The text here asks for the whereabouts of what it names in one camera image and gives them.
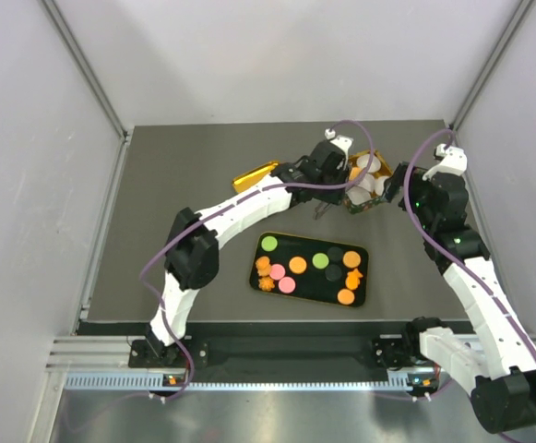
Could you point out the green christmas cookie tin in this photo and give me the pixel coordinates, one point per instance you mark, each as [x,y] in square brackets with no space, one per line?
[375,200]

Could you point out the orange fish cookie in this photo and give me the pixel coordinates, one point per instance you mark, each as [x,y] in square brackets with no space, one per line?
[353,279]

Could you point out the pink round cookie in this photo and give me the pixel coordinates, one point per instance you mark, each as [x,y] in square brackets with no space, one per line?
[287,285]
[277,272]

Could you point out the gold tin lid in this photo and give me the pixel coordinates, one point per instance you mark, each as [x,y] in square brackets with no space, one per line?
[253,177]

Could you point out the green round cookie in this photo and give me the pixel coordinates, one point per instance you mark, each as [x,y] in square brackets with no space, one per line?
[320,260]
[269,243]

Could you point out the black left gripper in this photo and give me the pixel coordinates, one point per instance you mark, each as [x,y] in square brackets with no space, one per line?
[337,196]

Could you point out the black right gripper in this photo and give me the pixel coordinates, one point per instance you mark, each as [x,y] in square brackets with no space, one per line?
[395,182]

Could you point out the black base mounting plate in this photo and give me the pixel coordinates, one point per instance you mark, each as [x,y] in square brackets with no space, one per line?
[278,356]

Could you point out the white paper cupcake liner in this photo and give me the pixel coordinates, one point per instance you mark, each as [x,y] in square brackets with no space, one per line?
[371,162]
[357,196]
[367,183]
[381,185]

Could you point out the metal tongs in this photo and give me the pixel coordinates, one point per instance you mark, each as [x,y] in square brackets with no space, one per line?
[321,209]

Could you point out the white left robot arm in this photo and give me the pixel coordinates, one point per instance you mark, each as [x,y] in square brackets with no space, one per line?
[191,256]

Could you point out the black sandwich cookie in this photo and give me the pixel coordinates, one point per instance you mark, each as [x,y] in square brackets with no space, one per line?
[335,254]
[333,272]

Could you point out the black gold-rimmed tray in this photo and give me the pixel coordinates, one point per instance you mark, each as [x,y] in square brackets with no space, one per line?
[312,285]

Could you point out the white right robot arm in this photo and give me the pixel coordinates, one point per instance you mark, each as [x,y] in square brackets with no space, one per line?
[500,379]

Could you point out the orange star cookie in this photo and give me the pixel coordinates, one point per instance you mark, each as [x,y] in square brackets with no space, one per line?
[266,284]

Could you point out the orange round cookie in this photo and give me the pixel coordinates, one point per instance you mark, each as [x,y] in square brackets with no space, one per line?
[297,265]
[355,171]
[345,297]
[351,259]

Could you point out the orange swirl cookie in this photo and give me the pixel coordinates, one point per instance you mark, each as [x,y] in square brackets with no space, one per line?
[265,272]
[262,262]

